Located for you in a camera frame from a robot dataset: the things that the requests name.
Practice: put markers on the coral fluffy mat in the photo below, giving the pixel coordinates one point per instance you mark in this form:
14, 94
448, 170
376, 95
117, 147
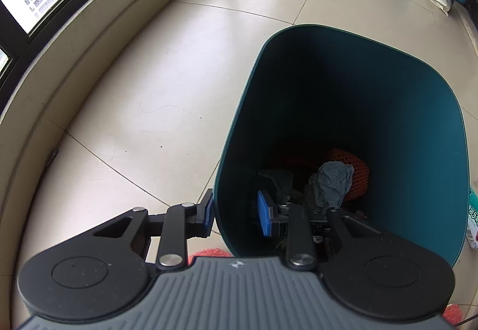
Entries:
209, 254

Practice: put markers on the round orange foam fruit net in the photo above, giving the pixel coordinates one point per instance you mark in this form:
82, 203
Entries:
360, 175

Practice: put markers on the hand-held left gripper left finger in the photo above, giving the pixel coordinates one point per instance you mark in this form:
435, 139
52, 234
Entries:
209, 212

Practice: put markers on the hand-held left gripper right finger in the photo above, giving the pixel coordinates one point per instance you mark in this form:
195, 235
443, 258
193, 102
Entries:
264, 214

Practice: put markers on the small grey wall fitting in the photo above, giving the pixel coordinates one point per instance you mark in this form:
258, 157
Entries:
54, 154

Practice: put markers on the grey paper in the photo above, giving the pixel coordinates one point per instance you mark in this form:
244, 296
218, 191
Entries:
334, 180

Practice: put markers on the green and white packet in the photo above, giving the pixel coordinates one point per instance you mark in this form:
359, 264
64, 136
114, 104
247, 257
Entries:
472, 218

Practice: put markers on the dark teal plastic trash bin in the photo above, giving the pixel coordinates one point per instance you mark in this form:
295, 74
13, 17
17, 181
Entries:
418, 136

